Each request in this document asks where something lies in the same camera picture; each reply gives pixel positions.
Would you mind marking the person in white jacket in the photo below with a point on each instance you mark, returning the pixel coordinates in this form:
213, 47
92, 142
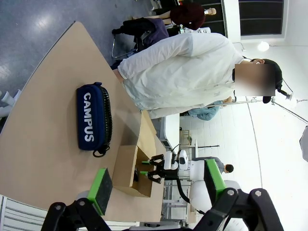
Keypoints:
183, 74

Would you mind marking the white table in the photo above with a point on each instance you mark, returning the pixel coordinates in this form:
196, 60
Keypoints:
172, 131

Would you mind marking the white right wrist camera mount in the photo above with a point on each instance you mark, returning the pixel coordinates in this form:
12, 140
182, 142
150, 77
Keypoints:
183, 158

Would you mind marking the studio light on stand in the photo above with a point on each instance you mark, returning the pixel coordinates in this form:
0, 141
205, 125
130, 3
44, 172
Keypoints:
287, 96

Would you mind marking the person's right hand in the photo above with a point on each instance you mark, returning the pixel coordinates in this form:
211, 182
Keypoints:
118, 75

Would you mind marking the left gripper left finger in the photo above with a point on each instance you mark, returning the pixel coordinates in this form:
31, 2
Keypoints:
101, 190

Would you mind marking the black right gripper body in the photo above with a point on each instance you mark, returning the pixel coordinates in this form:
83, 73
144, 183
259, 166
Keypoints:
169, 173

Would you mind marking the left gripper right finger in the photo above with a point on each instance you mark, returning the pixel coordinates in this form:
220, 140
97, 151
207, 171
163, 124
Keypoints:
214, 178

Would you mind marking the mannequin in dark red garment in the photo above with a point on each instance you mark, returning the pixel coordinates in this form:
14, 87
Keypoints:
187, 15

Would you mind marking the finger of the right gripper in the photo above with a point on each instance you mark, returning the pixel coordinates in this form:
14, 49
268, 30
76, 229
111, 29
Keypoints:
154, 175
155, 160

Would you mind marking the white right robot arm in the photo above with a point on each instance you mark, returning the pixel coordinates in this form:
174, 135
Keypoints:
198, 168

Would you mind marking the brown cardboard box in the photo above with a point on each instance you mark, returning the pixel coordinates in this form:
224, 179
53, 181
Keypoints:
142, 154

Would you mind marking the navy blue pencil case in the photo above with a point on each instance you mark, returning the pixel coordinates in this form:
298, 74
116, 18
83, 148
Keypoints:
92, 118

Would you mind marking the chair with dark clothes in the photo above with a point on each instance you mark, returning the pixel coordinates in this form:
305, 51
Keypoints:
144, 31

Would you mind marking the background person in grey shirt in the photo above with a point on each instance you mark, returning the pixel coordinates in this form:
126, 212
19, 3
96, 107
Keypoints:
225, 167

